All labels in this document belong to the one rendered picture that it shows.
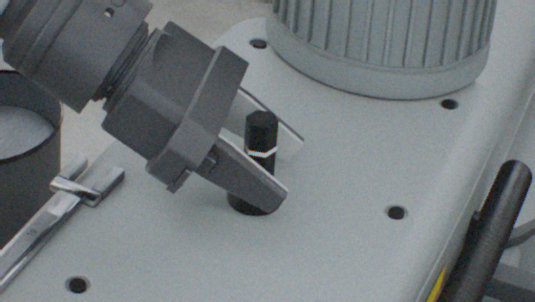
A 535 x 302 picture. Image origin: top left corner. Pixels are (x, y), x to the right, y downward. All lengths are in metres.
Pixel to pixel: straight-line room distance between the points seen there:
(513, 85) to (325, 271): 0.55
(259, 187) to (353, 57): 0.19
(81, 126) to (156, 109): 3.37
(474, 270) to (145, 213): 0.27
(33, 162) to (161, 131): 2.27
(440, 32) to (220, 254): 0.26
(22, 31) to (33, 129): 2.51
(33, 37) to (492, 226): 0.42
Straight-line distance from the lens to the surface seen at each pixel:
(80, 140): 3.95
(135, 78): 0.65
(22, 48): 0.66
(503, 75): 1.17
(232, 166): 0.67
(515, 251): 1.29
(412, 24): 0.80
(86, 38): 0.65
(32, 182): 2.96
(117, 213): 0.71
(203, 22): 4.67
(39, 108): 3.22
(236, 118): 0.72
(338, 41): 0.82
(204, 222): 0.70
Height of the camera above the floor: 2.35
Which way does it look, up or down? 37 degrees down
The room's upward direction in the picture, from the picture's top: 4 degrees clockwise
